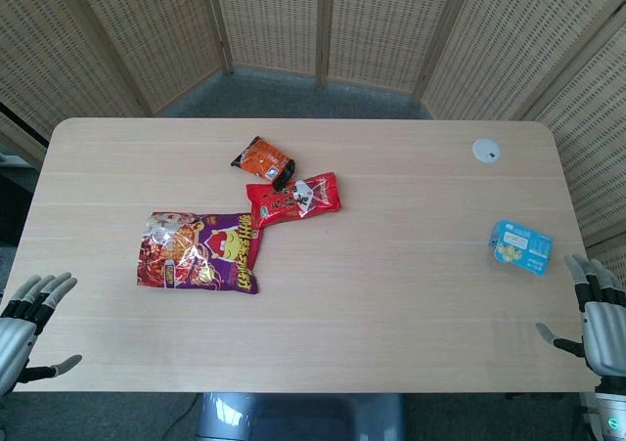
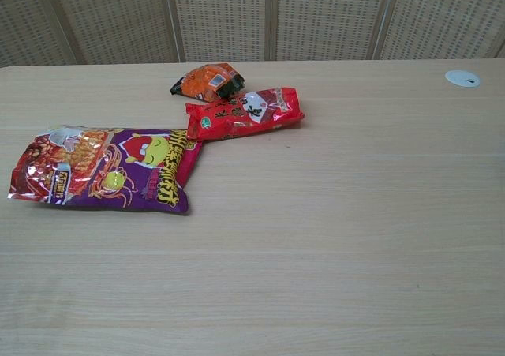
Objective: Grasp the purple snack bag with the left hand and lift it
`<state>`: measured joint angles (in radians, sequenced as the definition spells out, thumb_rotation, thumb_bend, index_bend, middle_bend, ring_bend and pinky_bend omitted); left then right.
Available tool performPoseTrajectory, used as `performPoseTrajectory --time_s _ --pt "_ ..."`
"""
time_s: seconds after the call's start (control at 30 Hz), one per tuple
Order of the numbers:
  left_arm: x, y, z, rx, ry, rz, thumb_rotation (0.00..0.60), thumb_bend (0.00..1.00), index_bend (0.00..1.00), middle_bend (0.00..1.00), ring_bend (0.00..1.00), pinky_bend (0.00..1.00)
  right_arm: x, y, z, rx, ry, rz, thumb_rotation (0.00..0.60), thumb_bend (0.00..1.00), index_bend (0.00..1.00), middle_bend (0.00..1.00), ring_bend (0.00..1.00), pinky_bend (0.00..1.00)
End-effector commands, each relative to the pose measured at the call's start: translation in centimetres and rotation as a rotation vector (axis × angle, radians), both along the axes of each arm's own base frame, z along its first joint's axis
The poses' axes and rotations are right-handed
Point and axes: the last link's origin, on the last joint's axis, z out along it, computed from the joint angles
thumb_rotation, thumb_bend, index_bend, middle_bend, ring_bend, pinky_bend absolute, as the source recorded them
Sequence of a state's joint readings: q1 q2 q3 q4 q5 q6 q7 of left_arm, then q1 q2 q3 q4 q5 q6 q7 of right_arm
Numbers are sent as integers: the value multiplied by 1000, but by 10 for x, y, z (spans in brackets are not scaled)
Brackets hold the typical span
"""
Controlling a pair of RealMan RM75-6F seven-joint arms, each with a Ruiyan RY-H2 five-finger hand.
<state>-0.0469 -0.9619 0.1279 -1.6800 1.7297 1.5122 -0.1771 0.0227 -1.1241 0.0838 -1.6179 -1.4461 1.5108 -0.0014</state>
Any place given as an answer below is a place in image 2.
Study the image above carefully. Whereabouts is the white round cable grommet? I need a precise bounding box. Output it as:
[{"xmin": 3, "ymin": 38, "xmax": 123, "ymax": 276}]
[{"xmin": 445, "ymin": 70, "xmax": 483, "ymax": 88}]

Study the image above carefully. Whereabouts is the orange and black snack packet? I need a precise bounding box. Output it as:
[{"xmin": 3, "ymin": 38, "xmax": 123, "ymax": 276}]
[{"xmin": 170, "ymin": 62, "xmax": 246, "ymax": 103}]

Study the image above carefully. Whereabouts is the woven folding screen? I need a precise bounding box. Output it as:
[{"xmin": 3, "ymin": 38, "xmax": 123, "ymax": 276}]
[{"xmin": 0, "ymin": 0, "xmax": 505, "ymax": 69}]

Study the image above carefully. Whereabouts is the red snack bag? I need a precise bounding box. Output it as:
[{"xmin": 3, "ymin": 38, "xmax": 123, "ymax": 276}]
[{"xmin": 185, "ymin": 86, "xmax": 305, "ymax": 142}]

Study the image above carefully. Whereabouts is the purple chip bag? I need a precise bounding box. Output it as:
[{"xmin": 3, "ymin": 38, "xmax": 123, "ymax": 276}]
[{"xmin": 6, "ymin": 123, "xmax": 204, "ymax": 216}]

